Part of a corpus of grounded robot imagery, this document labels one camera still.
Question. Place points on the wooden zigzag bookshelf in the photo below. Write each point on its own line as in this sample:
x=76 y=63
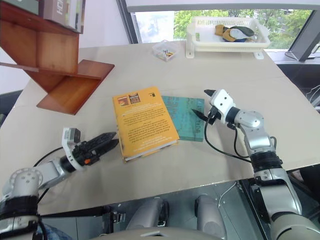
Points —
x=57 y=50

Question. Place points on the grey brown boxed book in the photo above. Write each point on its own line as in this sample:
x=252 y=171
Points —
x=65 y=13

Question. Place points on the teal hardcover book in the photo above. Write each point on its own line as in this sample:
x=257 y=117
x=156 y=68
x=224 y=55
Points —
x=185 y=120

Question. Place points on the beige robot torso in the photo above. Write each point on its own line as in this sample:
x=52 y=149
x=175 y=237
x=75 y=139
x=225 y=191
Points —
x=155 y=233

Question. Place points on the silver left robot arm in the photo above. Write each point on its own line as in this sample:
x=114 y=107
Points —
x=50 y=172

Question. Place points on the dark green cloth toy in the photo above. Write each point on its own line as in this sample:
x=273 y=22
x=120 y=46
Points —
x=242 y=30

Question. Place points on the white plastic basket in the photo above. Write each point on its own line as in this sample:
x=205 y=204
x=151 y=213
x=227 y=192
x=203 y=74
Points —
x=225 y=45

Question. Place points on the grey rounded robot leg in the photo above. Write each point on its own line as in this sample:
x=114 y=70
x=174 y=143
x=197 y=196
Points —
x=147 y=212
x=210 y=215

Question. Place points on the dark slanted window post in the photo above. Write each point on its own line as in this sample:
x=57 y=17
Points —
x=303 y=37
x=127 y=20

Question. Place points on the clear plastic container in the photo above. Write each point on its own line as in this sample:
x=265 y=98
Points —
x=160 y=47

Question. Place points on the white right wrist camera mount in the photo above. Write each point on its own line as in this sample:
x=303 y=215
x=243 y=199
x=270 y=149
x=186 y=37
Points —
x=222 y=101

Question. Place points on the white blue cloth toy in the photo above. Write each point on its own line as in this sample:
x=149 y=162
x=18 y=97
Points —
x=236 y=36

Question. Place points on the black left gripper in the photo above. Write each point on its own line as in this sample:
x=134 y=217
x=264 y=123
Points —
x=87 y=152

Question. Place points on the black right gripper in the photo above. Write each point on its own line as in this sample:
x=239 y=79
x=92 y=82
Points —
x=214 y=117

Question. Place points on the orange hardcover book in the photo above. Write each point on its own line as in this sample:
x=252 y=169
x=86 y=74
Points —
x=145 y=122

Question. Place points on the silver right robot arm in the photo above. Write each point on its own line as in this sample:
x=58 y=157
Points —
x=260 y=142

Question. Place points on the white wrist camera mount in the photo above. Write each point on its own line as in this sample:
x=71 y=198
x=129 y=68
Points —
x=71 y=136
x=222 y=101

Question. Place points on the blue patterned fabric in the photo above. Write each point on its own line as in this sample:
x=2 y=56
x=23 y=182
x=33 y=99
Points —
x=53 y=232

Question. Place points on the yellow cloth toy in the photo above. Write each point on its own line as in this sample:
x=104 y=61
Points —
x=220 y=30

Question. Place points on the small colourful clips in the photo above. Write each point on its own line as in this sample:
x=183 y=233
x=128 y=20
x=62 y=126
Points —
x=166 y=53

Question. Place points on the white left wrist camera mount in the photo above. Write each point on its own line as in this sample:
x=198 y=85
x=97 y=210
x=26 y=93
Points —
x=71 y=136

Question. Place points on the dark green book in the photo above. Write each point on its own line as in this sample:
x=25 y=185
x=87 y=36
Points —
x=30 y=6

